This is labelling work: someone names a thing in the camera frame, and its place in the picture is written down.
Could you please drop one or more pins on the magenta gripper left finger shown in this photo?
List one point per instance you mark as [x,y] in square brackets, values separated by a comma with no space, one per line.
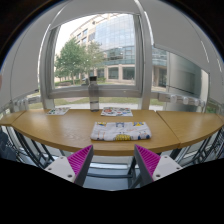
[73,168]

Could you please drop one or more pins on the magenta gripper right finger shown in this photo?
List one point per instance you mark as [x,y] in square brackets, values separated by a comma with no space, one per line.
[152,166]

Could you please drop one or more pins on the white patterned folded towel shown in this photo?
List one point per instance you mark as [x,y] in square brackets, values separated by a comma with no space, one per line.
[120,131]

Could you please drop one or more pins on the colourful booklet left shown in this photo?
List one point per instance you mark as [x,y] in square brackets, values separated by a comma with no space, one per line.
[58,111]

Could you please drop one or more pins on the colourful booklet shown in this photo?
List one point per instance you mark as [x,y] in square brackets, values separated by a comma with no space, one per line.
[58,111]
[116,111]

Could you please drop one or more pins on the colourful booklet centre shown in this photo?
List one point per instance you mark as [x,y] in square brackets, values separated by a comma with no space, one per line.
[116,111]

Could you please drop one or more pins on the clear water bottle black cap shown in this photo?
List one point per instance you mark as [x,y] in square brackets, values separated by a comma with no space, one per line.
[93,94]

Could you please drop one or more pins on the grey window frame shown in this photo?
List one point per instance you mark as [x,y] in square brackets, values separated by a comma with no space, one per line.
[107,55]

